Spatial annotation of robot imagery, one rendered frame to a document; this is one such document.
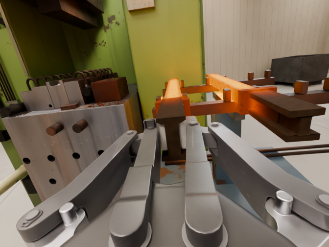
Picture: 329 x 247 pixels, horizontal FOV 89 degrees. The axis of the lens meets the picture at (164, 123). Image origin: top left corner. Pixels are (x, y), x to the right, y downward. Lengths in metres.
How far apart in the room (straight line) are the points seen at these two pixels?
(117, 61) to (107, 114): 0.57
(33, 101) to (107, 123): 0.27
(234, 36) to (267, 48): 1.17
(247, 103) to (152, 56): 0.47
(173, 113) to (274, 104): 0.10
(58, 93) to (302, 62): 5.04
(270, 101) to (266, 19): 6.01
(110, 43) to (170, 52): 0.47
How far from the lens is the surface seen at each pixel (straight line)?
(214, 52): 5.22
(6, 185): 0.97
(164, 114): 0.15
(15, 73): 0.89
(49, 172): 0.71
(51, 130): 0.57
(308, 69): 5.36
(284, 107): 0.19
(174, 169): 0.56
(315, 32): 7.45
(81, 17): 0.85
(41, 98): 0.68
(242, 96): 0.25
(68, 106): 0.58
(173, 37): 0.67
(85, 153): 0.60
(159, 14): 0.68
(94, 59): 1.09
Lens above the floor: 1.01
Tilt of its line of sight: 20 degrees down
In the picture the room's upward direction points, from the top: 8 degrees counter-clockwise
